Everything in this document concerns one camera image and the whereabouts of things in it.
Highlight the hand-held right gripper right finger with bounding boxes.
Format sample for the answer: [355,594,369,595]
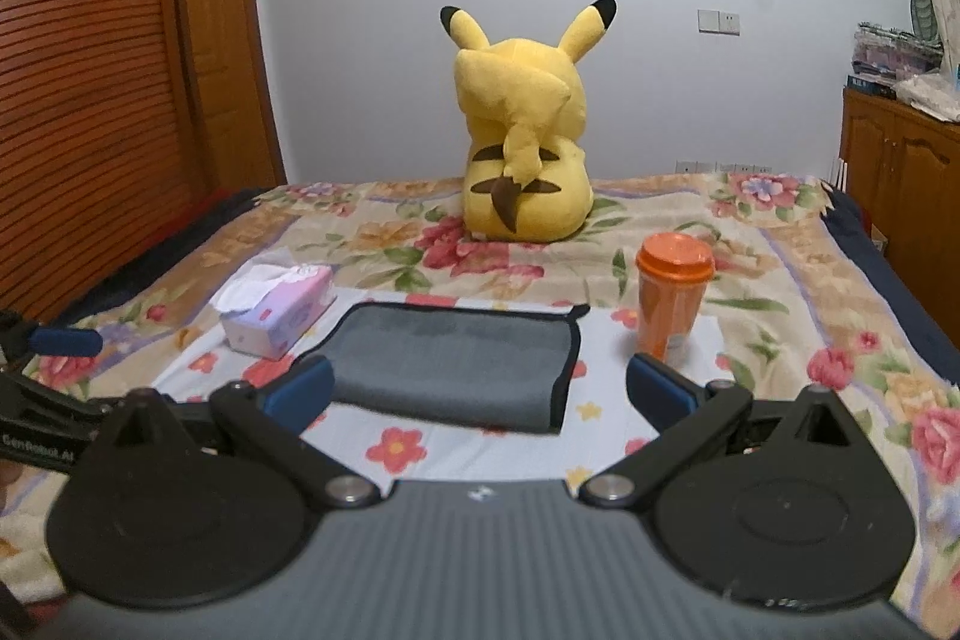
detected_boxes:
[577,353,895,507]

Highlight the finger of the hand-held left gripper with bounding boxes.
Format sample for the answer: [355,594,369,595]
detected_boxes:
[0,370,115,420]
[0,310,104,359]

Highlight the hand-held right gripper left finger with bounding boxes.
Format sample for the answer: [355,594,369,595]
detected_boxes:
[75,355,382,507]

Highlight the grey towel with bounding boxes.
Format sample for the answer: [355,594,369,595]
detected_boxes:
[295,301,592,436]

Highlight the orange lidded cup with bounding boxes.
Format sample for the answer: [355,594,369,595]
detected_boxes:
[635,232,716,360]

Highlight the tissue box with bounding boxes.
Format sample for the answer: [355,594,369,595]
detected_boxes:
[212,263,338,360]

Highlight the floral bed sheet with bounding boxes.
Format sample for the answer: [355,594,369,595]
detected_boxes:
[0,171,960,611]

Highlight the louvered wooden wardrobe door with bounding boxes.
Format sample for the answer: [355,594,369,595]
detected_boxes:
[0,0,205,326]

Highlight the yellow plush toy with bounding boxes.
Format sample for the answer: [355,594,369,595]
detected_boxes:
[439,0,619,244]

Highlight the wooden cabinet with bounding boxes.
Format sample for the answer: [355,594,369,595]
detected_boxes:
[837,86,960,305]

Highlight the white plastic bag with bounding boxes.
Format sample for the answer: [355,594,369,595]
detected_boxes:
[894,72,960,125]

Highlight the stack of books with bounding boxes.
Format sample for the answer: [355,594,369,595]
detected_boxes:
[846,19,944,100]

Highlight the green hand fan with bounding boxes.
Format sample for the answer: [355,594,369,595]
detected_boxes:
[908,0,940,43]

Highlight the row of wall sockets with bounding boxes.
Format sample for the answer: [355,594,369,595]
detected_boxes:
[674,159,774,175]

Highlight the white wall switch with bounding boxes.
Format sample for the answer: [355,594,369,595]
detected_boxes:
[697,8,741,37]

